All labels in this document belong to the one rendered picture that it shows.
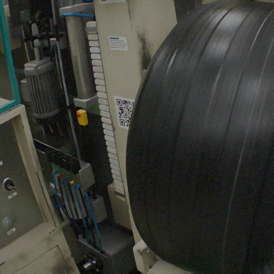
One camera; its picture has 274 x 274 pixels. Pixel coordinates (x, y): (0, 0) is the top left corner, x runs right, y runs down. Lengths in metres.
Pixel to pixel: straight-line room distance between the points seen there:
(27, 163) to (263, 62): 0.67
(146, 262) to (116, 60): 0.47
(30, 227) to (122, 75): 0.51
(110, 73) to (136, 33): 0.13
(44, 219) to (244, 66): 0.76
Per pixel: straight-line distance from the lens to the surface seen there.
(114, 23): 0.73
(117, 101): 0.79
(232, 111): 0.43
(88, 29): 0.81
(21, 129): 0.88
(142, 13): 0.69
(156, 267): 0.89
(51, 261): 1.06
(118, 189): 0.96
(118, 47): 0.74
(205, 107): 0.45
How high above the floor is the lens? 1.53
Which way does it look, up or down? 27 degrees down
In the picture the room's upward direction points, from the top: 8 degrees counter-clockwise
